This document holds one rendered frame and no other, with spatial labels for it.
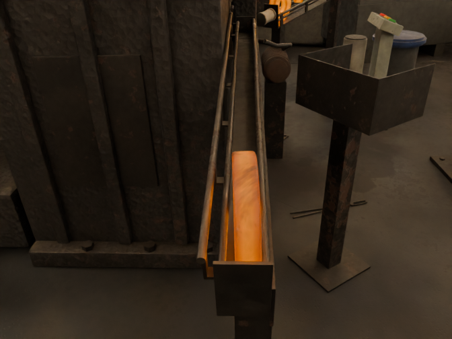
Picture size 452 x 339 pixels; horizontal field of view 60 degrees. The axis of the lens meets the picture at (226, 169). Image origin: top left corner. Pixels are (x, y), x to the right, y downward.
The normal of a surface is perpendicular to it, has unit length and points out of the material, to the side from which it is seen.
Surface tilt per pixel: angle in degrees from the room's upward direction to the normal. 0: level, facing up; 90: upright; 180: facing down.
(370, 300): 0
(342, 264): 0
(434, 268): 0
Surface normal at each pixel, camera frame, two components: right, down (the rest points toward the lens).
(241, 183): -0.03, -0.51
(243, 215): -0.02, -0.10
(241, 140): -0.04, -0.80
